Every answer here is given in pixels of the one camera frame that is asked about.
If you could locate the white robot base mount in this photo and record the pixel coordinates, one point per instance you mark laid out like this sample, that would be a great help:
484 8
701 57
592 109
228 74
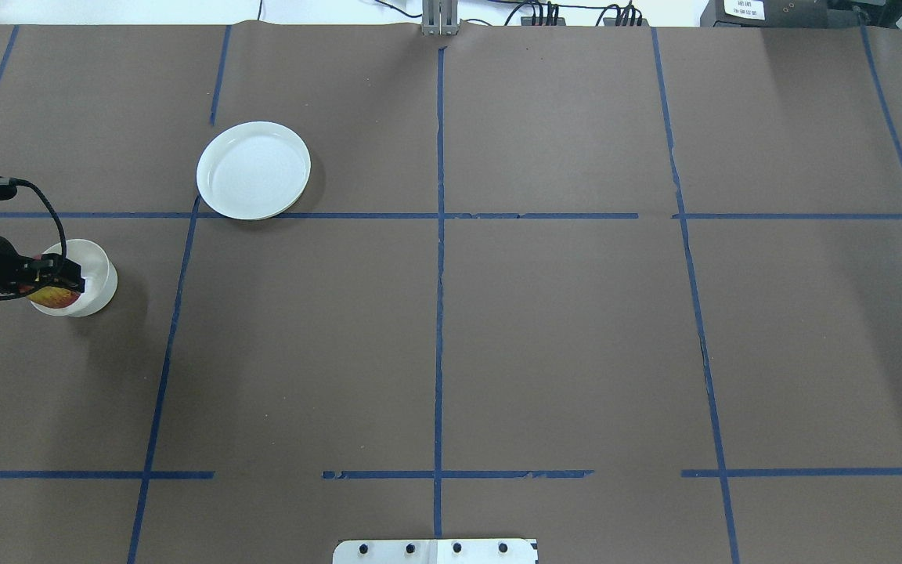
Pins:
467 550

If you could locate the white round plate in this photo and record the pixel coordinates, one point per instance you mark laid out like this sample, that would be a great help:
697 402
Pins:
253 171

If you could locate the red yellow apple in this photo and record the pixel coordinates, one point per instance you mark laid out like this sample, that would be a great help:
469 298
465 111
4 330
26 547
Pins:
54 297

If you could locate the grey metal camera post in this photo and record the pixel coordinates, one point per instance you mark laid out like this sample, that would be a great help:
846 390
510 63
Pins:
440 18

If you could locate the black box with label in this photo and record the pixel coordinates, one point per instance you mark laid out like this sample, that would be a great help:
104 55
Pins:
779 14

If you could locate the white plastic bowl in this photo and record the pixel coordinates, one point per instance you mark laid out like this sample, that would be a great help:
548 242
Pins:
101 281

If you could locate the black power strip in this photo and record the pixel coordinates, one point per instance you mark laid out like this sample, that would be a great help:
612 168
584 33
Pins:
543 15

